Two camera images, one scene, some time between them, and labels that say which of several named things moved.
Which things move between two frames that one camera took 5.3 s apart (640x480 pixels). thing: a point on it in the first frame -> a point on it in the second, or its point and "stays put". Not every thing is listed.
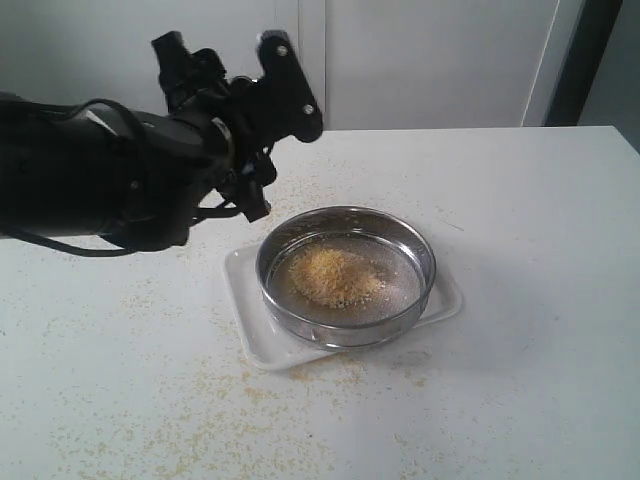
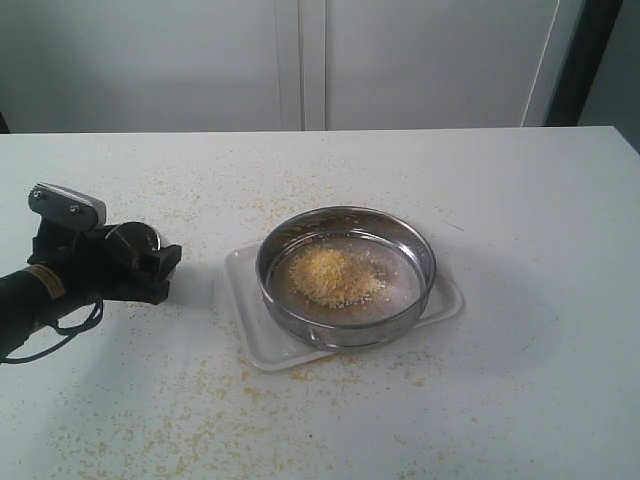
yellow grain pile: [324, 274] stays put
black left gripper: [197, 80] -> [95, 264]
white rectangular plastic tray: [268, 347] stays put
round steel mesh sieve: [345, 277] stays put
